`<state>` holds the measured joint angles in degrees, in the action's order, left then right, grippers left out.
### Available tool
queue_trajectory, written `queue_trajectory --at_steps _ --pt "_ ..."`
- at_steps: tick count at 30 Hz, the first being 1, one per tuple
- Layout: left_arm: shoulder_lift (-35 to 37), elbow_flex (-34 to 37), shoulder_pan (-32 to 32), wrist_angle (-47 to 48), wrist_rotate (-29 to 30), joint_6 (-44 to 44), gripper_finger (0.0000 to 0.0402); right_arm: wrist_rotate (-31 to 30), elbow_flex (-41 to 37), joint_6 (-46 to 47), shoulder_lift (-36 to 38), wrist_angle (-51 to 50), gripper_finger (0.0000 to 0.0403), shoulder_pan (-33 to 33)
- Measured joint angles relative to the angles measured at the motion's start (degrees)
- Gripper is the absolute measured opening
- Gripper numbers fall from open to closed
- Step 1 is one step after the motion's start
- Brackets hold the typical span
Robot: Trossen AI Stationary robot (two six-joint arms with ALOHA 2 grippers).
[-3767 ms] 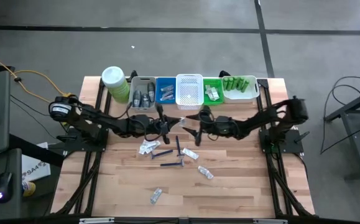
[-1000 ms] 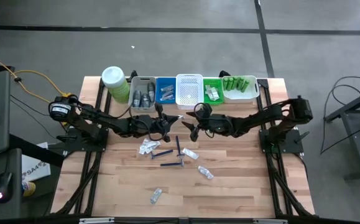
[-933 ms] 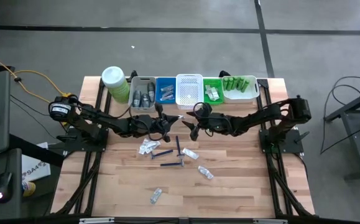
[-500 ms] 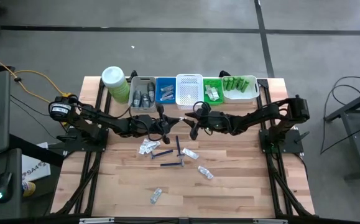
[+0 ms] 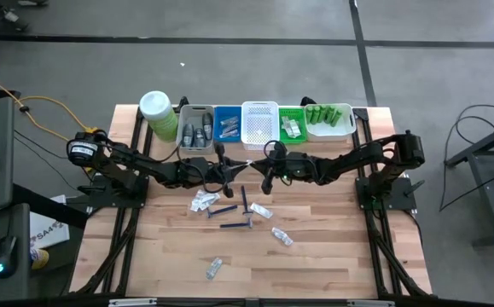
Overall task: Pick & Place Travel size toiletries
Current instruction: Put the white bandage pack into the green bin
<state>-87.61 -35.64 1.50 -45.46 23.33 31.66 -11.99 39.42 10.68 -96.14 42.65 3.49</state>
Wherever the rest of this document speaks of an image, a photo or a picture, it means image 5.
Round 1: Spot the green wipes canister white lid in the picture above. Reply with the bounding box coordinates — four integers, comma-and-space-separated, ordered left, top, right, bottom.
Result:
138, 90, 179, 143

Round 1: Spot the white cardboard box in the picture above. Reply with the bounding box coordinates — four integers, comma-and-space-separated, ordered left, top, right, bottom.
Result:
28, 194, 71, 250

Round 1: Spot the printed white paper sachet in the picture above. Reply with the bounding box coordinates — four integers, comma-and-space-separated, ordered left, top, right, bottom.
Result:
189, 190, 207, 213
198, 191, 222, 211

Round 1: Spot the black metal table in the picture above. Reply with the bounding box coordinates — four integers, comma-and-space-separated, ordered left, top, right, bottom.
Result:
446, 117, 494, 251

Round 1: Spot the yellow power cable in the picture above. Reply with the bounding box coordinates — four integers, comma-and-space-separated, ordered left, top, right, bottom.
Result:
0, 69, 100, 140

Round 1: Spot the person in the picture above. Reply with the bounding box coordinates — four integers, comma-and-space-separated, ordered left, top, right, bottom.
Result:
0, 0, 49, 32

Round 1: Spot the green plastic basket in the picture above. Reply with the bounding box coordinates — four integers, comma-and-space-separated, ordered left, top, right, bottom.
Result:
278, 106, 308, 145

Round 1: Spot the white perforated plastic basket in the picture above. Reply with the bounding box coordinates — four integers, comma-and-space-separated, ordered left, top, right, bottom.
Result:
241, 101, 281, 152

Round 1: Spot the blue plastic basket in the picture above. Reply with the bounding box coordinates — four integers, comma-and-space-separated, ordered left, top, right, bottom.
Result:
212, 105, 243, 144

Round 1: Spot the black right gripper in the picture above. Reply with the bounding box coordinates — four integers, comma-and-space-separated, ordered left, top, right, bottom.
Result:
253, 148, 320, 195

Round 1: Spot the black desk support bar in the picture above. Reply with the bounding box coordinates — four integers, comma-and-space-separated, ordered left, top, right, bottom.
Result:
11, 182, 90, 229

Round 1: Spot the yellow cup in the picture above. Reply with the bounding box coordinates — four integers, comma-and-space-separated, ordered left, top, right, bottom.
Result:
30, 247, 50, 270

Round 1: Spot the black aluminium mount frame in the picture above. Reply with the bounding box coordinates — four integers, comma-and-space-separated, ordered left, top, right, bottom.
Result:
351, 106, 431, 298
70, 105, 153, 296

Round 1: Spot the blue disposable razor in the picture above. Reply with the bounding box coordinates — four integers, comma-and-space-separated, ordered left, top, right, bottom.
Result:
240, 185, 254, 216
206, 204, 239, 219
219, 217, 255, 230

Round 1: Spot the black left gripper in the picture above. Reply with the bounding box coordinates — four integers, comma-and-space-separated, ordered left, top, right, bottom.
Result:
182, 142, 248, 200

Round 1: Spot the black computer mouse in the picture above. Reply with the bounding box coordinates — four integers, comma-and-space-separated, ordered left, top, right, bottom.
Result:
0, 235, 19, 279

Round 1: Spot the wide white plastic bin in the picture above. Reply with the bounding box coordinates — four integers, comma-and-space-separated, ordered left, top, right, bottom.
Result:
304, 102, 357, 142

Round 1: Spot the narrow white plastic bin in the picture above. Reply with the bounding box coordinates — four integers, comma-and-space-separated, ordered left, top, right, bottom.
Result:
177, 104, 216, 155

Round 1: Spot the black computer desk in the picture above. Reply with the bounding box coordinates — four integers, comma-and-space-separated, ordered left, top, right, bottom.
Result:
0, 88, 32, 302

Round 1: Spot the silver metal bracket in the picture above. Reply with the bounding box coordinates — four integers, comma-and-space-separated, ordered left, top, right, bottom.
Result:
108, 298, 158, 307
347, 299, 396, 307

